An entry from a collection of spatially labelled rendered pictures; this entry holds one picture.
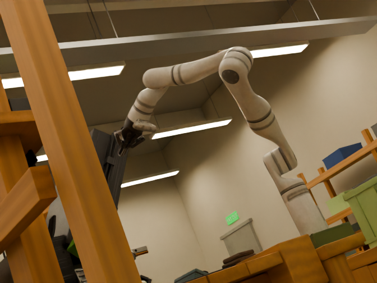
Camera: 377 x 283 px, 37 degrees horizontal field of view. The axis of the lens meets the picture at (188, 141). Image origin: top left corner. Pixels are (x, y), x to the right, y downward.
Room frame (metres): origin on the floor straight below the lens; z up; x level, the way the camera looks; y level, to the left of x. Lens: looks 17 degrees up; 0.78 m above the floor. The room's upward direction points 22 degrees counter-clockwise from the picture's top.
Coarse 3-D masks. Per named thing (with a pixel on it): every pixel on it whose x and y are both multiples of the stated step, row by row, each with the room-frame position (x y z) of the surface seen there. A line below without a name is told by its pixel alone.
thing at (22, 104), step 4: (8, 100) 1.63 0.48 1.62; (12, 100) 1.63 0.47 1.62; (16, 100) 1.64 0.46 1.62; (20, 100) 1.65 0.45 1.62; (24, 100) 1.66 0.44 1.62; (28, 100) 1.67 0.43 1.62; (12, 104) 1.63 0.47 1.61; (16, 104) 1.64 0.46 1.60; (20, 104) 1.65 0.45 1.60; (24, 104) 1.66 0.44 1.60; (28, 104) 1.67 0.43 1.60; (12, 108) 1.63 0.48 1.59; (16, 108) 1.64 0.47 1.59; (20, 108) 1.65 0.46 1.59; (24, 108) 1.65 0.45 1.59; (28, 108) 1.66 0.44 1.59
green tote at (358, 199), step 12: (372, 180) 1.58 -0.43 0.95; (348, 192) 1.67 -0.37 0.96; (360, 192) 1.63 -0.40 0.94; (372, 192) 1.60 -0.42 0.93; (360, 204) 1.65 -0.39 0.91; (372, 204) 1.62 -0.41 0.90; (360, 216) 1.67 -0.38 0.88; (372, 216) 1.64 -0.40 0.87; (360, 228) 1.69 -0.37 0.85; (372, 228) 1.65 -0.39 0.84; (372, 240) 1.67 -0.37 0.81
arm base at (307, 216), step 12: (288, 192) 1.92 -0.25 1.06; (300, 192) 1.91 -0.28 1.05; (288, 204) 1.93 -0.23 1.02; (300, 204) 1.91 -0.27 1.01; (312, 204) 1.92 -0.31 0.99; (300, 216) 1.92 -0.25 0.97; (312, 216) 1.91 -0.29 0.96; (300, 228) 1.93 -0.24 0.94; (312, 228) 1.91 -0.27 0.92; (324, 228) 1.92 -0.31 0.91
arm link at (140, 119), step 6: (132, 108) 1.85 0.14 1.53; (132, 114) 1.85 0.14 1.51; (138, 114) 1.84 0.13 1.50; (144, 114) 1.84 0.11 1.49; (150, 114) 1.87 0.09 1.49; (132, 120) 1.86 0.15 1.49; (138, 120) 1.85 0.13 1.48; (144, 120) 1.86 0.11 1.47; (132, 126) 1.83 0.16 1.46; (138, 126) 1.83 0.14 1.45; (144, 126) 1.84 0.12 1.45; (150, 126) 1.86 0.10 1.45; (156, 126) 1.88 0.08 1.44
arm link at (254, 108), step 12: (228, 60) 1.59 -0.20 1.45; (240, 60) 1.59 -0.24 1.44; (228, 72) 1.60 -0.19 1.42; (240, 72) 1.60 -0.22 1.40; (228, 84) 1.65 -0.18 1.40; (240, 84) 1.64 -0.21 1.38; (240, 96) 1.68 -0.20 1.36; (252, 96) 1.68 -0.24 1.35; (240, 108) 1.75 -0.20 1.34; (252, 108) 1.72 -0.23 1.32; (264, 108) 1.74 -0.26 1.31; (252, 120) 1.76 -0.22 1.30
